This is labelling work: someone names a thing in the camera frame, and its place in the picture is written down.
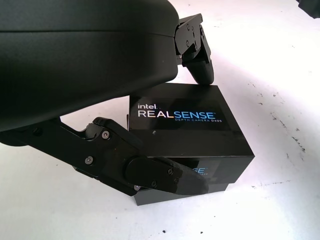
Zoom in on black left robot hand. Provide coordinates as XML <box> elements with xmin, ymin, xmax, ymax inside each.
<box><xmin>0</xmin><ymin>0</ymin><xmax>216</xmax><ymax>197</ymax></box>

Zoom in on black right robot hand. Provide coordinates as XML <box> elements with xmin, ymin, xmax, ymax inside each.
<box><xmin>297</xmin><ymin>0</ymin><xmax>320</xmax><ymax>19</ymax></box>

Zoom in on black box lid blue print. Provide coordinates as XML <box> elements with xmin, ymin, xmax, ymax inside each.
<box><xmin>125</xmin><ymin>83</ymin><xmax>256</xmax><ymax>188</ymax></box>

